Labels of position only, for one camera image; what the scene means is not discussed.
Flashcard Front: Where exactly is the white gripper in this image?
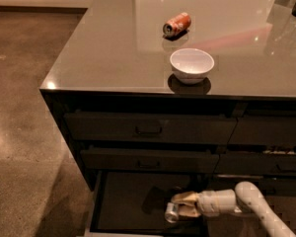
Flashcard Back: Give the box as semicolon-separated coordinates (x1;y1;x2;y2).
171;190;242;218

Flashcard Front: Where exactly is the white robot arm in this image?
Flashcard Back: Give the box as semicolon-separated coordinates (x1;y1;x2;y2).
165;182;296;237

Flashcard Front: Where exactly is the middle left drawer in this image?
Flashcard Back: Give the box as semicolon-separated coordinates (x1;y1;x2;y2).
81;148;219;173

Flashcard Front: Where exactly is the open bottom left drawer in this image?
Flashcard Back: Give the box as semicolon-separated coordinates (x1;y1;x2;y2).
90;171;208;237

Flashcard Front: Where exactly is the middle right drawer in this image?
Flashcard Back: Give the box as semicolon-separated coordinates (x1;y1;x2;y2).
215;152;296;177

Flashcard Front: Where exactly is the bottom right drawer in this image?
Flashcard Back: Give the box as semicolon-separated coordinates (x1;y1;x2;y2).
206;176;296;197

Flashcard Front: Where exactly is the top right drawer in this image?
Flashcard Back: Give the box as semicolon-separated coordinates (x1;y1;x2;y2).
229;113;296;147

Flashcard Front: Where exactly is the dark counter cabinet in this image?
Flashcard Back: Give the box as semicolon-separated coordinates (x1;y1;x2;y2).
40;0;296;184

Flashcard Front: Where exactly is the top left drawer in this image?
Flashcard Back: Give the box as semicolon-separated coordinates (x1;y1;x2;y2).
64;112;236;144

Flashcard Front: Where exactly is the orange soda can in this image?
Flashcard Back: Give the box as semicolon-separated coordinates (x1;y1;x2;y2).
163;12;191;38

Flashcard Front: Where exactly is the white bowl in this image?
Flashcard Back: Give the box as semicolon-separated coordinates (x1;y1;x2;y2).
170;48;215;85

